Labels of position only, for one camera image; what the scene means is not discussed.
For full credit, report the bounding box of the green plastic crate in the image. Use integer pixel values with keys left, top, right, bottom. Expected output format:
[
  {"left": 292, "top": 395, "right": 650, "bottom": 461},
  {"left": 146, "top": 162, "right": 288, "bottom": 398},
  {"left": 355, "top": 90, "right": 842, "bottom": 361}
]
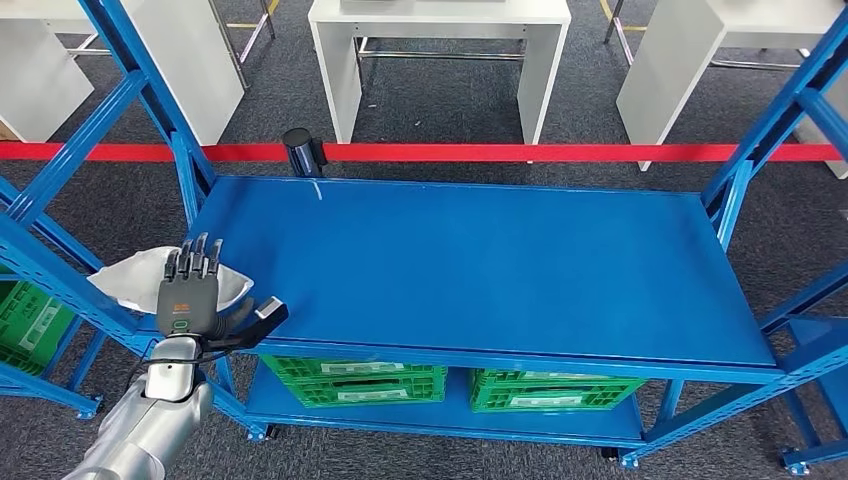
[
  {"left": 259, "top": 355, "right": 450, "bottom": 409},
  {"left": 468, "top": 368, "right": 648, "bottom": 415},
  {"left": 0, "top": 281, "right": 77, "bottom": 378}
]

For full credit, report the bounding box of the red barrier belt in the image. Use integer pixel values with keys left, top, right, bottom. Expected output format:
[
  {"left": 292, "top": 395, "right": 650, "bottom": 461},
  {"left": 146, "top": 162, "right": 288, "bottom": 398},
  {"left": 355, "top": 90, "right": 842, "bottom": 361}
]
[{"left": 0, "top": 142, "right": 843, "bottom": 165}]

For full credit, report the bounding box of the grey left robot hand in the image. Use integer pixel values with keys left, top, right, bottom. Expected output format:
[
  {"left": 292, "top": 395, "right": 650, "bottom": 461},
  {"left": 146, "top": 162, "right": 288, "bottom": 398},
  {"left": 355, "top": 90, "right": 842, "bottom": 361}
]
[{"left": 155, "top": 232, "right": 257, "bottom": 338}]

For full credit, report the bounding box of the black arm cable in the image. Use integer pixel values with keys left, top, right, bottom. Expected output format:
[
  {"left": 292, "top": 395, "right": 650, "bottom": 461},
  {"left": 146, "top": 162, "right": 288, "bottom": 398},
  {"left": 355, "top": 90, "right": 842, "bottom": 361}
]
[{"left": 124, "top": 349, "right": 228, "bottom": 393}]

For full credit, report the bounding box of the large blue metal shelf rack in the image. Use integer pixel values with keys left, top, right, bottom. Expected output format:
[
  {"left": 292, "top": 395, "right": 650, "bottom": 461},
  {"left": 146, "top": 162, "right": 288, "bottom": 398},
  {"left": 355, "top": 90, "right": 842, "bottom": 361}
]
[{"left": 0, "top": 0, "right": 848, "bottom": 472}]

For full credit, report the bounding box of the white moulded plastic part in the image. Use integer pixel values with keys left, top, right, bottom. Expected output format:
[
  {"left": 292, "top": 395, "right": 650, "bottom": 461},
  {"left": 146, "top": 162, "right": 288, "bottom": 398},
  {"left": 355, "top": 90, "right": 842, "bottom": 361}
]
[{"left": 86, "top": 245, "right": 255, "bottom": 315}]

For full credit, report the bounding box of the white table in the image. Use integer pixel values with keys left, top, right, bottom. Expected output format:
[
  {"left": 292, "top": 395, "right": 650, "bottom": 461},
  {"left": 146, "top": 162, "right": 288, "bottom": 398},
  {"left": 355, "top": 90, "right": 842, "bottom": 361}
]
[
  {"left": 616, "top": 0, "right": 848, "bottom": 181},
  {"left": 307, "top": 0, "right": 572, "bottom": 146},
  {"left": 0, "top": 0, "right": 246, "bottom": 148}
]

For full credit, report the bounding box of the black stanchion post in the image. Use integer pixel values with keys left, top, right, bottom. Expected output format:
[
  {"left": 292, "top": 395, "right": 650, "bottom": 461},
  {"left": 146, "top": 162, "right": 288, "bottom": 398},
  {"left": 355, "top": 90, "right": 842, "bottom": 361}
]
[{"left": 281, "top": 127, "right": 329, "bottom": 179}]

